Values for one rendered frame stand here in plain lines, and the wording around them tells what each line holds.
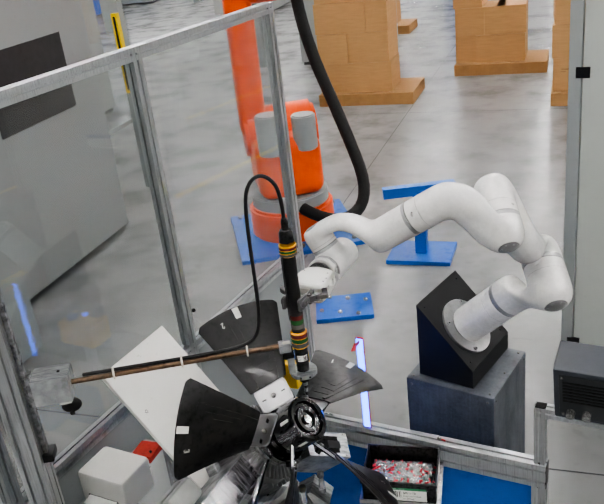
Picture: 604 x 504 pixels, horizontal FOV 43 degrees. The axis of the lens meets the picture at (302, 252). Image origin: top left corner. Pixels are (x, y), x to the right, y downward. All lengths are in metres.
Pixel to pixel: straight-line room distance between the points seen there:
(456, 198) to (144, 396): 0.94
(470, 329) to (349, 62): 7.63
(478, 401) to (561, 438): 1.39
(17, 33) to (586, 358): 4.58
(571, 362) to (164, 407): 1.06
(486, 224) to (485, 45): 9.10
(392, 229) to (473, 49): 9.16
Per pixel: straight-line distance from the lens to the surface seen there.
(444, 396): 2.59
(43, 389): 2.01
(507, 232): 1.96
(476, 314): 2.49
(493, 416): 2.56
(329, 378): 2.19
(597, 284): 3.68
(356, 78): 9.92
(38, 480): 2.17
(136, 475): 2.37
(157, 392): 2.11
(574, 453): 3.82
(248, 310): 2.09
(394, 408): 4.06
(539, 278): 2.32
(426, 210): 1.94
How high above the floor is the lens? 2.39
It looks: 24 degrees down
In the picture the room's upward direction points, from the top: 7 degrees counter-clockwise
